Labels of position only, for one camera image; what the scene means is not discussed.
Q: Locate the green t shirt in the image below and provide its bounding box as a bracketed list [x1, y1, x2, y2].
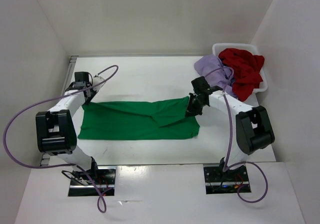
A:
[78, 97, 200, 141]

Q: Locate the red t shirt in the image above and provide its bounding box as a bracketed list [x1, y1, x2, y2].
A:
[218, 48, 265, 102]

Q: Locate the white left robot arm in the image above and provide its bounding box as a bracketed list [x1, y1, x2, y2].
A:
[35, 72, 103, 184]

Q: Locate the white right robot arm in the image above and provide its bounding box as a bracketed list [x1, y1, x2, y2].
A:
[185, 88, 275, 181]

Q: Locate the lavender t shirt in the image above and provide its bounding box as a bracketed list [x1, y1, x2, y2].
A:
[194, 54, 238, 99]

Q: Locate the white plastic bin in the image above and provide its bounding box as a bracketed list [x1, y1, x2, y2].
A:
[212, 43, 268, 93]

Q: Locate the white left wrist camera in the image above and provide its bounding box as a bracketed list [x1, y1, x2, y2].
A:
[92, 75, 105, 92]

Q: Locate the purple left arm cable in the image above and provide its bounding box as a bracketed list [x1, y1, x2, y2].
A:
[3, 64, 119, 214]

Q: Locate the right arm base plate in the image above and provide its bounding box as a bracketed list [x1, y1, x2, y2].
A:
[203, 164, 251, 195]

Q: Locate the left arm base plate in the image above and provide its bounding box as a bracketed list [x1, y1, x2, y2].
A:
[64, 166, 117, 197]

